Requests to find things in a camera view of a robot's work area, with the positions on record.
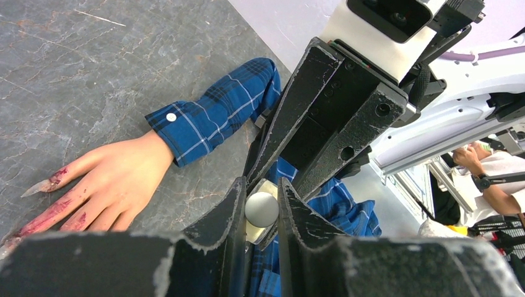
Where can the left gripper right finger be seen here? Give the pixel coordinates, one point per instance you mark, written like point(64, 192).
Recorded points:
point(318, 259)

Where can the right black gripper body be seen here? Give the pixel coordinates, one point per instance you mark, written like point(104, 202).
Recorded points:
point(332, 89)

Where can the person in background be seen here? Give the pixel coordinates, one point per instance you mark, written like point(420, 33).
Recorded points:
point(484, 200)

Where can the blue plaid shirt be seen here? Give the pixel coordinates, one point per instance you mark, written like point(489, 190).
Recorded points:
point(193, 129)

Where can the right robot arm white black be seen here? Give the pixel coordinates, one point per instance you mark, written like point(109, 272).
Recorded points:
point(451, 98)

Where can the nail polish bottle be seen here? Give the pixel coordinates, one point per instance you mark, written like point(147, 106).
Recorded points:
point(255, 235)

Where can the mannequin hand with painted nails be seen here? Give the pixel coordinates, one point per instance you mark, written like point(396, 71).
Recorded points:
point(116, 183)

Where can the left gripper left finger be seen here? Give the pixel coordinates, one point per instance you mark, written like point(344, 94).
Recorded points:
point(207, 258)

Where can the grey nail polish cap brush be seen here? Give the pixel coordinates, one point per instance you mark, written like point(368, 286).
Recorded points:
point(261, 209)

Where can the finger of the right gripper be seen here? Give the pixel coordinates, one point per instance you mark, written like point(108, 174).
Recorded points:
point(377, 112)
point(316, 67)

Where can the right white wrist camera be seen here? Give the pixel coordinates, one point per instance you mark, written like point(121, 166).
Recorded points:
point(390, 34)

